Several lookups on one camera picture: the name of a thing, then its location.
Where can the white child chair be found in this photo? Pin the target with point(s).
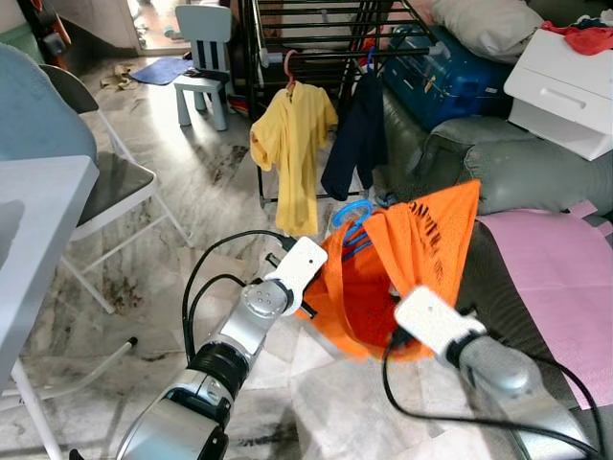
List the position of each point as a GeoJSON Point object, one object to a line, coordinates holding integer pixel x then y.
{"type": "Point", "coordinates": [206, 24]}

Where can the red cloth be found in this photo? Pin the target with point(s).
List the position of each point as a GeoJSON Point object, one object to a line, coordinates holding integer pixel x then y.
{"type": "Point", "coordinates": [584, 38]}

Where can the light blue cushion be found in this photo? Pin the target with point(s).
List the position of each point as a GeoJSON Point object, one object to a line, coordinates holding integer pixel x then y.
{"type": "Point", "coordinates": [38, 115]}

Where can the navy blue garment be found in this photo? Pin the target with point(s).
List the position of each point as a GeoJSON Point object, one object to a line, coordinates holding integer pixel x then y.
{"type": "Point", "coordinates": [356, 134]}

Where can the black metal drying rack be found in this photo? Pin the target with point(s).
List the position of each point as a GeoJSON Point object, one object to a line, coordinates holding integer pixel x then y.
{"type": "Point", "coordinates": [257, 29]}

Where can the yellow shirt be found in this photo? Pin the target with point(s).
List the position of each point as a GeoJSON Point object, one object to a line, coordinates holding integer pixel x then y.
{"type": "Point", "coordinates": [292, 153]}

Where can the off-white pillow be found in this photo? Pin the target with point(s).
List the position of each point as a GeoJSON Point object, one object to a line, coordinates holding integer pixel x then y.
{"type": "Point", "coordinates": [488, 24]}

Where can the pink foam mat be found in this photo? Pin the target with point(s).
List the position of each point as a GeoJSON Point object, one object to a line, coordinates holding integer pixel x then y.
{"type": "Point", "coordinates": [556, 287]}

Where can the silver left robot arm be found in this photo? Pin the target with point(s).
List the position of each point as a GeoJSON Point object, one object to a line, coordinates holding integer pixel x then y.
{"type": "Point", "coordinates": [192, 422]}

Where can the red and black object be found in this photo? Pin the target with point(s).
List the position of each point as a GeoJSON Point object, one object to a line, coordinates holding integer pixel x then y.
{"type": "Point", "coordinates": [48, 34]}

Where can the white drawer cabinet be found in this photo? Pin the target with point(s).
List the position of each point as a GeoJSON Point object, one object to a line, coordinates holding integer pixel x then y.
{"type": "Point", "coordinates": [565, 96]}

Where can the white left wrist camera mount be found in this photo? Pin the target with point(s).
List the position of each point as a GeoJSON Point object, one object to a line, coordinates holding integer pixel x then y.
{"type": "Point", "coordinates": [299, 264]}

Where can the small tan floor item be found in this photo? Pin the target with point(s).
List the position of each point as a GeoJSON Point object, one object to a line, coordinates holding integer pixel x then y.
{"type": "Point", "coordinates": [117, 79]}

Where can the orange garment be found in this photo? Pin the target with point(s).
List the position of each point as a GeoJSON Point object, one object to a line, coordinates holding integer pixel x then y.
{"type": "Point", "coordinates": [421, 240]}

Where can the blue hard suitcase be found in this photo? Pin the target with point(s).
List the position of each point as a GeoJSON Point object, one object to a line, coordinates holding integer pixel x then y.
{"type": "Point", "coordinates": [441, 86]}

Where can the white tubular chair leg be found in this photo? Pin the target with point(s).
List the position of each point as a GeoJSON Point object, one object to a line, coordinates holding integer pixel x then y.
{"type": "Point", "coordinates": [86, 361]}

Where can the green furniture panel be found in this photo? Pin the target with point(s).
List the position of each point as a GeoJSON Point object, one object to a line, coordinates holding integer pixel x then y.
{"type": "Point", "coordinates": [19, 40]}

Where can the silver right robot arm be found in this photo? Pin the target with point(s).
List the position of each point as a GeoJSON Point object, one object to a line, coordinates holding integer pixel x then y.
{"type": "Point", "coordinates": [498, 369]}

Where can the white table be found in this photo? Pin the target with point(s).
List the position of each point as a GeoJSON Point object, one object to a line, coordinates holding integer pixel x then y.
{"type": "Point", "coordinates": [38, 249]}

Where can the pink plastic hanger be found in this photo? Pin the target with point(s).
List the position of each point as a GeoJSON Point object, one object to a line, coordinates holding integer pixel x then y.
{"type": "Point", "coordinates": [288, 81]}

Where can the blue plastic hanger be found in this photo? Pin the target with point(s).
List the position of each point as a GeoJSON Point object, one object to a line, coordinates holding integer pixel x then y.
{"type": "Point", "coordinates": [370, 62]}
{"type": "Point", "coordinates": [347, 204]}

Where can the grey green leather sofa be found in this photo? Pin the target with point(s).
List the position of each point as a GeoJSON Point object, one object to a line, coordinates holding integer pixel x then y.
{"type": "Point", "coordinates": [517, 163]}

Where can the white frame folding chair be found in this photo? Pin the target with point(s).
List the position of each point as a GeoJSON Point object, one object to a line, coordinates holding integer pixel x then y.
{"type": "Point", "coordinates": [120, 182]}

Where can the blue floor mat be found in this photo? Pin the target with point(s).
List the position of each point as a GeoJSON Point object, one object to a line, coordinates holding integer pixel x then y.
{"type": "Point", "coordinates": [161, 70]}

